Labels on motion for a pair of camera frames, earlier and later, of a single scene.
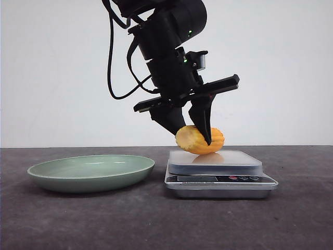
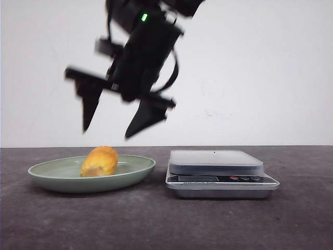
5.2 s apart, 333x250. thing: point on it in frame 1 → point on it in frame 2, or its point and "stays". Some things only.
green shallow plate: (90, 173) stays
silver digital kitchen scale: (222, 174) stays
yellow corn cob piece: (190, 141) → (101, 161)
